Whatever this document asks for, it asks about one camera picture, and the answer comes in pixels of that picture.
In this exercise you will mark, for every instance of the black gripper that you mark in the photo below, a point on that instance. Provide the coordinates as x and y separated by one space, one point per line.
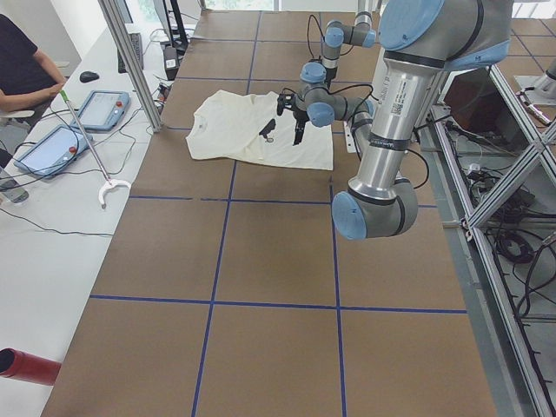
331 74
300 117

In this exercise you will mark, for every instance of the white long-sleeve printed shirt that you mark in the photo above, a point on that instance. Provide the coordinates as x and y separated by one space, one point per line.
248 129

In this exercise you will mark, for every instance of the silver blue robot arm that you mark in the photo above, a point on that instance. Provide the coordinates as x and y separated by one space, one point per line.
418 39
337 34

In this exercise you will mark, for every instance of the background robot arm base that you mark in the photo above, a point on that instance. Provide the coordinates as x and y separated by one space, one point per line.
537 90

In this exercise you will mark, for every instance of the reacher grabber stick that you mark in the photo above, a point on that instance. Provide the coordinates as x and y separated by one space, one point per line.
110 183

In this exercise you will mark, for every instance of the far blue teach pendant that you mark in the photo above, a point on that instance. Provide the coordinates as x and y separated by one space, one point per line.
102 110

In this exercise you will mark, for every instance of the blue teach pendant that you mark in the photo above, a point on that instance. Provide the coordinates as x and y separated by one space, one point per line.
102 110
52 154

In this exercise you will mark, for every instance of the black computer mouse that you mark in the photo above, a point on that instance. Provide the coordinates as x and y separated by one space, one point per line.
88 76

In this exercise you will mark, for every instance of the near blue teach pendant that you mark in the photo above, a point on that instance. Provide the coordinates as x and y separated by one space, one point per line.
52 154

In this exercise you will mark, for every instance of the seated person in black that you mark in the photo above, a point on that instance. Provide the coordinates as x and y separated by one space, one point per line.
30 80

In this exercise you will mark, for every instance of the red cylinder bottle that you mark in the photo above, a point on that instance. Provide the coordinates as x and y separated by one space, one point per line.
22 366

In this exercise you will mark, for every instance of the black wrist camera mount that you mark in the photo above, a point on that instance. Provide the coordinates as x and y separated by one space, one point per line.
285 101

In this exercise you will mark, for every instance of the aluminium frame rack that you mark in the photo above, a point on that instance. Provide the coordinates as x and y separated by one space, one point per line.
493 171

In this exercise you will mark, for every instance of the aluminium frame post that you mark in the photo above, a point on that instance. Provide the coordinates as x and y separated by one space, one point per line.
120 36

